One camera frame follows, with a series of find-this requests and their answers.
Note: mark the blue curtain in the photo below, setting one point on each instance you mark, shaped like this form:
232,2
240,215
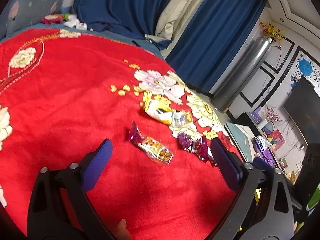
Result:
211,40
130,18

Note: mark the silver tower air conditioner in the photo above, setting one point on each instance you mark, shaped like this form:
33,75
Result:
244,70

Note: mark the grey patterned sofa cushion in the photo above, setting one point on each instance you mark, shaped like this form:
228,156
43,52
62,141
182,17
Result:
19,14

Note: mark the left blue curtain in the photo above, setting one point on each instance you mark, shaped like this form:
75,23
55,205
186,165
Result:
130,18

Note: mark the yellow white snack wrapper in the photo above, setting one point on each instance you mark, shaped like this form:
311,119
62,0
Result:
167,115

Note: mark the right blue curtain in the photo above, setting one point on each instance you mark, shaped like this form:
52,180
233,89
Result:
211,40

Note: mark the left hand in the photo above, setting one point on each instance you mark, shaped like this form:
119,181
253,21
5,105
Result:
122,233

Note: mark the white vase red flowers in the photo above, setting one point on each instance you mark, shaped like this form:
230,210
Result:
268,115

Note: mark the plush toys pile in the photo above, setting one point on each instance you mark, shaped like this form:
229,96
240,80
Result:
68,20

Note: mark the beige inner curtain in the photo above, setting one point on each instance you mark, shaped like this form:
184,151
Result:
172,23

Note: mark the purple candy wrapper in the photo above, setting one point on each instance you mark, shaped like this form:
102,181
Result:
197,147

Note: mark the purple backpack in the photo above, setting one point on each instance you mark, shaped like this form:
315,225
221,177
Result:
266,155

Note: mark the tissue pack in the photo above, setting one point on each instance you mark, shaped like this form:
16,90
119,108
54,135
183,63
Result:
261,143

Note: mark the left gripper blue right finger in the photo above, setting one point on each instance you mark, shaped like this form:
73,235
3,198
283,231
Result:
246,180

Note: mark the green shopping bag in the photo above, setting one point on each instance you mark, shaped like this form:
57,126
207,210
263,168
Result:
314,199

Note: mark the black curved television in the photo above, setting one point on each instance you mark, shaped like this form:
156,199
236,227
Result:
302,106

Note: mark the marble top coffee table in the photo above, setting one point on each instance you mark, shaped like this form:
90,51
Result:
243,137

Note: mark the purple gift box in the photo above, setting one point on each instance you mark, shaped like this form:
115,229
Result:
256,115

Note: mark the colourful portrait painting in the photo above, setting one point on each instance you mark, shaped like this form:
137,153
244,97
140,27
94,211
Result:
276,140

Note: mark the orange purple snack wrapper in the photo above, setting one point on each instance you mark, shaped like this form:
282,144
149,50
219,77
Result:
154,149

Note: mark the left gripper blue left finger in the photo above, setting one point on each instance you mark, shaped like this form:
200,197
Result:
59,207

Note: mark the black tv cabinet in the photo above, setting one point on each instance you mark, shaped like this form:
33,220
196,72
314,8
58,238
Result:
245,119

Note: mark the round glass ornament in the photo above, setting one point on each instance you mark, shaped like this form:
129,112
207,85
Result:
268,129

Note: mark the red floral blanket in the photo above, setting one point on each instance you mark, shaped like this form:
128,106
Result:
63,93

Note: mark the yellow artificial flowers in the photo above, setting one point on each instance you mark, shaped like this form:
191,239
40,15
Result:
271,33

